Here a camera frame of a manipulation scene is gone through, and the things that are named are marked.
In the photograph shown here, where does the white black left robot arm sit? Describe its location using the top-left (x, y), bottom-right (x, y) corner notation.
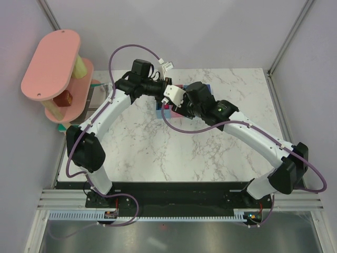
top-left (66, 59), bottom-right (172, 207)

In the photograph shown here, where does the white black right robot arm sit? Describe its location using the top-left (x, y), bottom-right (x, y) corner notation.
top-left (175, 82), bottom-right (309, 208)

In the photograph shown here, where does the pink drawer bin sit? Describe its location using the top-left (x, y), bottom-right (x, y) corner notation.
top-left (168, 85), bottom-right (183, 118)

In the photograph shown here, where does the light blue drawer bin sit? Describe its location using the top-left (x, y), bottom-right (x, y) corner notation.
top-left (155, 102), bottom-right (172, 119)

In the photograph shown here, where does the stack of books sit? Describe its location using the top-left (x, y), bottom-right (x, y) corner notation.
top-left (71, 80), bottom-right (112, 126)

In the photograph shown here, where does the pink tiered wooden shelf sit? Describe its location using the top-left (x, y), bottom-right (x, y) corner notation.
top-left (21, 30), bottom-right (94, 129)

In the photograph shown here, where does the brown block on shelf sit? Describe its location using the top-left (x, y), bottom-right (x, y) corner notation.
top-left (53, 90), bottom-right (73, 107)

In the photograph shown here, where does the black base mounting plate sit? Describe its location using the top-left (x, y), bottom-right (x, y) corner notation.
top-left (56, 182), bottom-right (299, 216)

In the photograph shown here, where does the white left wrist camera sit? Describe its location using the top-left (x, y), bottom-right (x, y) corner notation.
top-left (158, 59), bottom-right (174, 76)

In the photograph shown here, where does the white slotted cable duct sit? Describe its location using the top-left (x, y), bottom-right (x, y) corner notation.
top-left (48, 209), bottom-right (264, 221)

